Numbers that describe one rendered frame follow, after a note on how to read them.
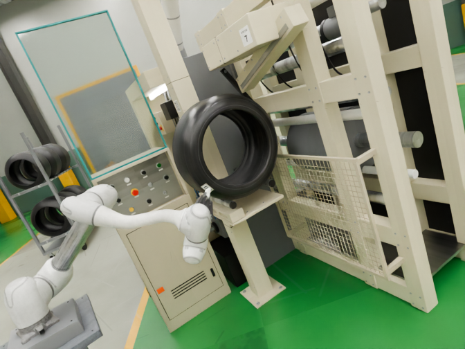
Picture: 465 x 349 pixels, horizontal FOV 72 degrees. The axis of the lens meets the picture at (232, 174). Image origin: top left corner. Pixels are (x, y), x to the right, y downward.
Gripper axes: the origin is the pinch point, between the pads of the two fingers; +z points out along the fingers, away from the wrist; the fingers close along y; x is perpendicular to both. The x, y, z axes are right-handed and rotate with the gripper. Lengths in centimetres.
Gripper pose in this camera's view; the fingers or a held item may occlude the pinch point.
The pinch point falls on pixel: (207, 193)
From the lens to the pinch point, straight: 170.3
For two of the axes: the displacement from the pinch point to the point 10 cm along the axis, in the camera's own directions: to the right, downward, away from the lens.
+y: 7.2, 5.7, 4.0
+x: 6.9, -4.9, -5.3
